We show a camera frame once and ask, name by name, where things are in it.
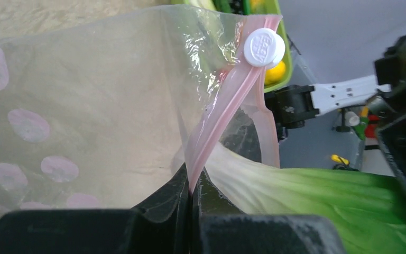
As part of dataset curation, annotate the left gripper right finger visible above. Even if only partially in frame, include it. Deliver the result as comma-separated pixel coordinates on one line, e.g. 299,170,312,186
190,171,346,253

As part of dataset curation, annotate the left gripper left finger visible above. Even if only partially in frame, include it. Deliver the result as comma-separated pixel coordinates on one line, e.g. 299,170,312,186
0,166,189,253

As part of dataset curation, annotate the clear zip top bag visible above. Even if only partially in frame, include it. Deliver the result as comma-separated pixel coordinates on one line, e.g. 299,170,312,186
0,5,282,218

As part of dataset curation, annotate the green bok choy toy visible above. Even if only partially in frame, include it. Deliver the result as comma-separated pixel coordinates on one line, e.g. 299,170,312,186
205,145,406,253

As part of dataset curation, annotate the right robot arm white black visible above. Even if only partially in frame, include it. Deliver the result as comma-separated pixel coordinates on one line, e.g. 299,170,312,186
265,35,406,193

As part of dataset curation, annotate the yellow bell pepper toy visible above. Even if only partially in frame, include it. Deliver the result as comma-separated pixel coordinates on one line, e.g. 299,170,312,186
264,61,287,86

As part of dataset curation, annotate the green plastic basin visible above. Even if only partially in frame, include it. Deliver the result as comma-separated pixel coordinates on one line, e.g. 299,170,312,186
171,0,292,93

